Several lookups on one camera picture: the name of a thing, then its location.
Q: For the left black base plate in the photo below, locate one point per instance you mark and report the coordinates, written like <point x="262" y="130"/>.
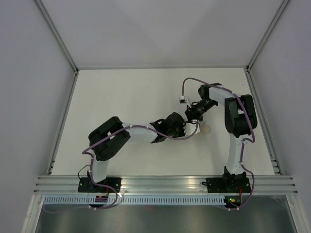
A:
<point x="106" y="186"/>

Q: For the white slotted cable duct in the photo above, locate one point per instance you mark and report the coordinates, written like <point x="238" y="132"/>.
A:
<point x="136" y="200"/>

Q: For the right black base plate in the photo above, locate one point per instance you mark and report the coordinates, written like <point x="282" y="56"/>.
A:
<point x="219" y="185"/>

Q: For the beige cloth napkin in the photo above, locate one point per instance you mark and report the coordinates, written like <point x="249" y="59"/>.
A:
<point x="205" y="129"/>

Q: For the aluminium front rail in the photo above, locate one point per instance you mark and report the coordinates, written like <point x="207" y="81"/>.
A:
<point x="164" y="185"/>

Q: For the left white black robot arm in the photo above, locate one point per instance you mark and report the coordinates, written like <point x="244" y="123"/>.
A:
<point x="108" y="139"/>

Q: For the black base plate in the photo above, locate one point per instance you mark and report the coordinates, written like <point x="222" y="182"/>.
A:
<point x="106" y="186"/>
<point x="219" y="185"/>

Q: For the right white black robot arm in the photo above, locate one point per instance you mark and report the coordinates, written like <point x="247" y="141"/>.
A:
<point x="240" y="121"/>

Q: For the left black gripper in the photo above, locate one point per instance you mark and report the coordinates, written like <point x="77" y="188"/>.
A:
<point x="182" y="125"/>

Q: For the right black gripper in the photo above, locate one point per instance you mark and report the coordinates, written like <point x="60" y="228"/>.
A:
<point x="191" y="114"/>

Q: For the left aluminium frame post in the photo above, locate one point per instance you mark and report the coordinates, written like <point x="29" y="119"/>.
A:
<point x="49" y="22"/>

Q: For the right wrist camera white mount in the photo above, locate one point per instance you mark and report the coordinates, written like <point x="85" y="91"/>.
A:
<point x="184" y="100"/>

